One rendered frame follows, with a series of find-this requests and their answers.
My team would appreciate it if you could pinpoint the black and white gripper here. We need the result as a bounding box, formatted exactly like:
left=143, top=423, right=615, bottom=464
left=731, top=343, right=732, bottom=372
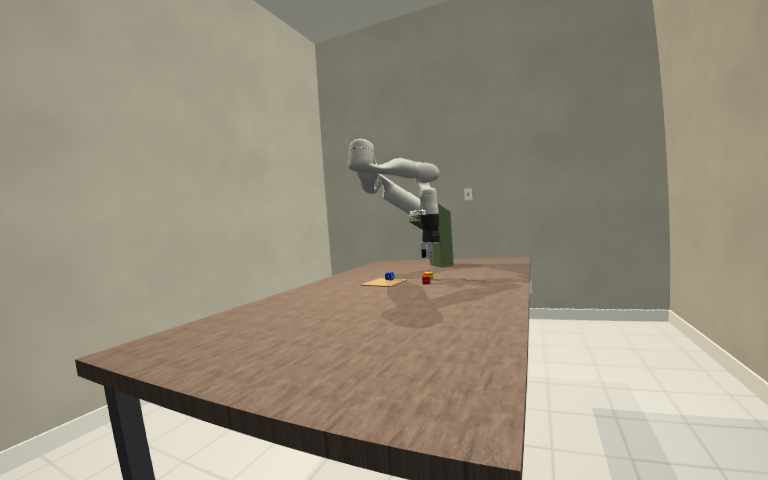
left=410, top=202, right=440, bottom=259

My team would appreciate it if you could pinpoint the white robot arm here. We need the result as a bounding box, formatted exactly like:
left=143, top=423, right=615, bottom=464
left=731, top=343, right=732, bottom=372
left=348, top=139, right=439, bottom=215

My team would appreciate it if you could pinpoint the tan flat mat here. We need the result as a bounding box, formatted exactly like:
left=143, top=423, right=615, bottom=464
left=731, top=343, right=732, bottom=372
left=361, top=278, right=406, bottom=287

